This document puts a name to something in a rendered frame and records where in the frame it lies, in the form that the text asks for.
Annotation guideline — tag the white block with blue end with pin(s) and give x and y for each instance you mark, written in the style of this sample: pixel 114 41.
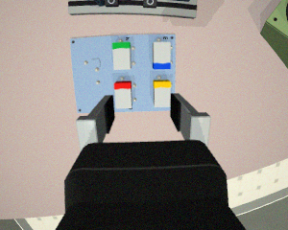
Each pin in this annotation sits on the white block with blue end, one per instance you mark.
pixel 161 55

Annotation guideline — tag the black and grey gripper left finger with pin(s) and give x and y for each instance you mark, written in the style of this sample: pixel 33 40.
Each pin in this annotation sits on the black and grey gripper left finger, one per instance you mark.
pixel 94 127

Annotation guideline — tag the white block with green end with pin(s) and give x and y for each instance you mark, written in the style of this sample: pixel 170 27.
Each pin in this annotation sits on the white block with green end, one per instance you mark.
pixel 121 55

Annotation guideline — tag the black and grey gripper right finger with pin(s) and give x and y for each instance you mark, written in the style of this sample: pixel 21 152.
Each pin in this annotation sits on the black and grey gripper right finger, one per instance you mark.
pixel 193 125

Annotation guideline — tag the grey block with yellow end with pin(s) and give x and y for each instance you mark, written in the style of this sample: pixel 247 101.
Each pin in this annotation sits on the grey block with yellow end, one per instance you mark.
pixel 162 93

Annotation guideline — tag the white block with red end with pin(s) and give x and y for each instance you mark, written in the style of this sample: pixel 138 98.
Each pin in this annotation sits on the white block with red end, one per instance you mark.
pixel 123 94

